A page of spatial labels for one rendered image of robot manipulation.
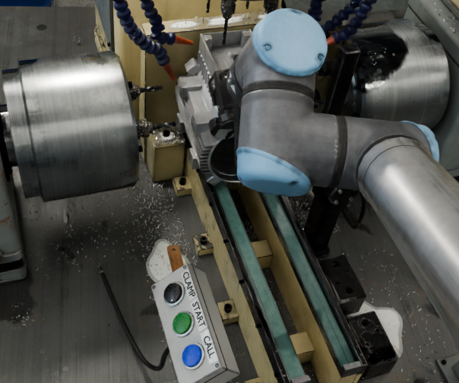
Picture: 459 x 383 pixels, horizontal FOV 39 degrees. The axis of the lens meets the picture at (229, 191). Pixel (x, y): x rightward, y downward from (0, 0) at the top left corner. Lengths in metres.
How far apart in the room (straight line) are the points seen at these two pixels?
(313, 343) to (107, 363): 0.36
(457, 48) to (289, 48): 0.62
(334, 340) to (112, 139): 0.50
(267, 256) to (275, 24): 0.59
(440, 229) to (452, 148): 0.88
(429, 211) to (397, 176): 0.09
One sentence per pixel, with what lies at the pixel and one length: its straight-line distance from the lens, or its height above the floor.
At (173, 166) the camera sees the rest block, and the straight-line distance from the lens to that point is 1.39.
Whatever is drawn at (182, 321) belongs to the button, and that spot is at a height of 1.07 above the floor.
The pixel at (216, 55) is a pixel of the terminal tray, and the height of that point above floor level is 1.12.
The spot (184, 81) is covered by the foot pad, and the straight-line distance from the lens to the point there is 1.24.
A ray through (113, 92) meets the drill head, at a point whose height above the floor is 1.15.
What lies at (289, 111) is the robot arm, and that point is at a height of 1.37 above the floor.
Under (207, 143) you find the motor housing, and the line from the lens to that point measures 1.15.
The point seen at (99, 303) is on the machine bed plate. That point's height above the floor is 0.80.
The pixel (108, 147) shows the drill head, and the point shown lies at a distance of 1.08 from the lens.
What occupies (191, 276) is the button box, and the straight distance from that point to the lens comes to 0.93.
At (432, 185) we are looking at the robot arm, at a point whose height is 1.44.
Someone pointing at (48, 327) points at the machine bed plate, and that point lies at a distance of 1.23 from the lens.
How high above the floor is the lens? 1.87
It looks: 49 degrees down
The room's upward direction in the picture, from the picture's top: 9 degrees clockwise
